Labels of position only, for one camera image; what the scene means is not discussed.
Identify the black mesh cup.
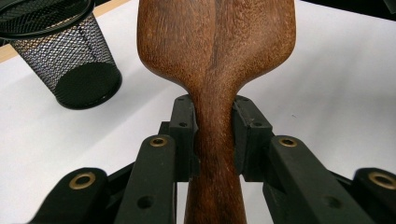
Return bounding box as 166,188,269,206
0,0,123,110

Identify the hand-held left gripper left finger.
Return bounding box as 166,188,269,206
113,93,200,224

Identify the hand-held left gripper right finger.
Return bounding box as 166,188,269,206
232,94,375,224

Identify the brown wooden scoop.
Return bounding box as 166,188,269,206
136,0,297,224

